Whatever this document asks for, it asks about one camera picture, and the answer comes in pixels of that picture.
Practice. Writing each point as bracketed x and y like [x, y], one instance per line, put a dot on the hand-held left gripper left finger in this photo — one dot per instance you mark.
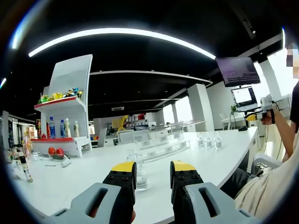
[109, 198]

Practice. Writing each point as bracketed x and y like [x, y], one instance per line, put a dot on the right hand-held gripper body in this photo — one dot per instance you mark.
[266, 102]

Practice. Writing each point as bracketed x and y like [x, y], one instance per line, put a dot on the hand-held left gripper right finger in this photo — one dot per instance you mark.
[187, 198]

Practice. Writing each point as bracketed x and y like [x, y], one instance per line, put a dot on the clear chemical reagent bottle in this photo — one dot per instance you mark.
[208, 141]
[200, 140]
[141, 180]
[217, 141]

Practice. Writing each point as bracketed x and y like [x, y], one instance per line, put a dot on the clear stepped reagent rack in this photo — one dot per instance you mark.
[163, 149]

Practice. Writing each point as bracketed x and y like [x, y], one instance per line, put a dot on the white and green drink bottle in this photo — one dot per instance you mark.
[76, 129]

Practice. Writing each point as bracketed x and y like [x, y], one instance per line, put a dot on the blue drink bottle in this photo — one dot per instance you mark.
[52, 128]
[62, 128]

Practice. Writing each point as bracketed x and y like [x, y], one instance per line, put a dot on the red drink bottle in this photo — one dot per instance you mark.
[47, 130]

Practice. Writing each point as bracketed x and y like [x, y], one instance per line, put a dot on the person's right hand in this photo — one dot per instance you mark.
[268, 119]

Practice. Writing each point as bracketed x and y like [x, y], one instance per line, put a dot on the person's left hand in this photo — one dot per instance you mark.
[133, 216]

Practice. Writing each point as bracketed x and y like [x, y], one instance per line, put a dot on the small green plant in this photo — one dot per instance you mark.
[233, 108]

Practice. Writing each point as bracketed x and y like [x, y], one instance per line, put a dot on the open laptop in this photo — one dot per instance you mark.
[244, 98]

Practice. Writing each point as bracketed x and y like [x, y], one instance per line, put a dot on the person's black shirt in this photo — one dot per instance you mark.
[295, 107]

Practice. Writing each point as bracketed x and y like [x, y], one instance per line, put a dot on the black monitor screen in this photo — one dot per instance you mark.
[240, 71]

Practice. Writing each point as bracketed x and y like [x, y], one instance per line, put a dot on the white chair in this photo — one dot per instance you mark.
[265, 161]

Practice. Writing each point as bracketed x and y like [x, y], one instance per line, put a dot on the dark cloth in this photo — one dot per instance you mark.
[237, 180]

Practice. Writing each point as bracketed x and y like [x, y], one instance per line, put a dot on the red fruits in tray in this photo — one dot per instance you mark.
[56, 152]

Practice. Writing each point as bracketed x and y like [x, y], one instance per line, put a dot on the person in white shirt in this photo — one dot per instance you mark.
[268, 186]

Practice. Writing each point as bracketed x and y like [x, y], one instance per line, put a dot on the clear glass beaker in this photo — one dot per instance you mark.
[35, 156]

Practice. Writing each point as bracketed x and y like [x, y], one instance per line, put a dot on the black-capped clear tube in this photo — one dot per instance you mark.
[26, 170]

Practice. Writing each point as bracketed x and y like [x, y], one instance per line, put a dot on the yellow snack packet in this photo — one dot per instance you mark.
[57, 95]

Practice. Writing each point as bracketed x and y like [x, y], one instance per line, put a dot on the green snack packet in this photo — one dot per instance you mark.
[43, 99]

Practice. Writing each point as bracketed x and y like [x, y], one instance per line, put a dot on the white shelf unit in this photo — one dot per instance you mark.
[70, 77]

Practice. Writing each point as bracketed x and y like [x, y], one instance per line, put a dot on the long ceiling light strip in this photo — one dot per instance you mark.
[116, 33]

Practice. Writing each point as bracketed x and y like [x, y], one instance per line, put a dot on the yellow frame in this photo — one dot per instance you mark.
[121, 123]

